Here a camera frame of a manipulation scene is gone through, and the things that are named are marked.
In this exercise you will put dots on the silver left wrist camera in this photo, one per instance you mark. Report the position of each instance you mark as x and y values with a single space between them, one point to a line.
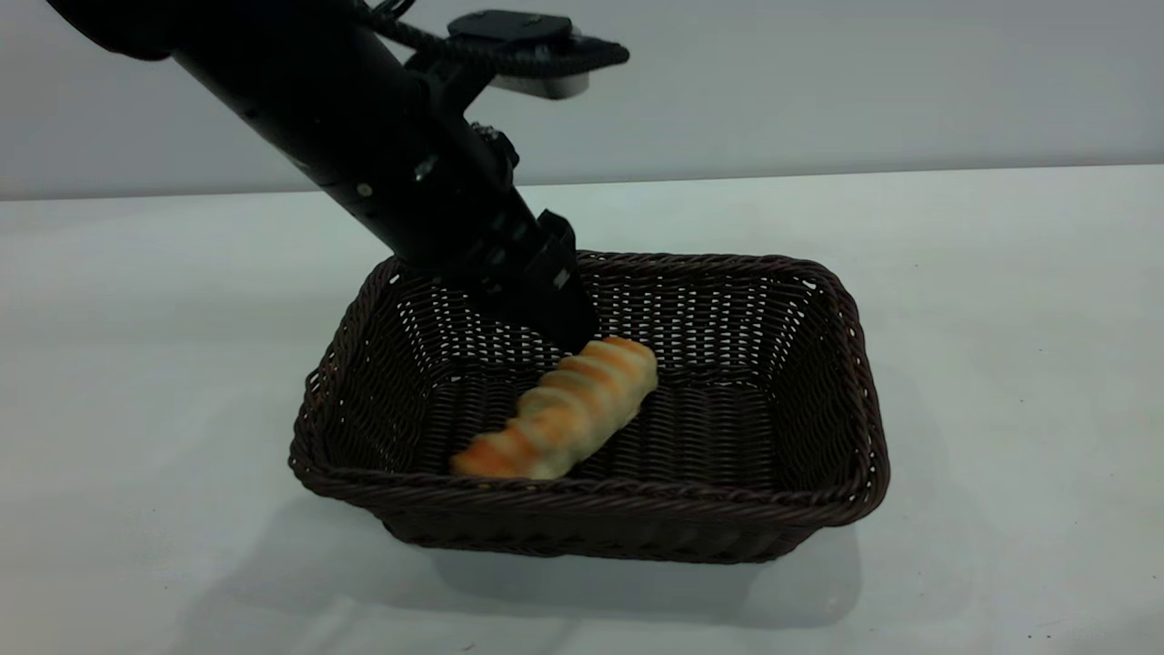
536 50

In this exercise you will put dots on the striped orange bread roll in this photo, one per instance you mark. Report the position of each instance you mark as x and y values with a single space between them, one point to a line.
568 409

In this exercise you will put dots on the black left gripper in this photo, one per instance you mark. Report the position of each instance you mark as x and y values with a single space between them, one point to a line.
491 227

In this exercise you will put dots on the dark brown wicker basket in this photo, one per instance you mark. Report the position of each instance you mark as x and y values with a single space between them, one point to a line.
727 437

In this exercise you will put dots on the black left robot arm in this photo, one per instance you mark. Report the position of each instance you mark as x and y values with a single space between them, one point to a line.
291 91

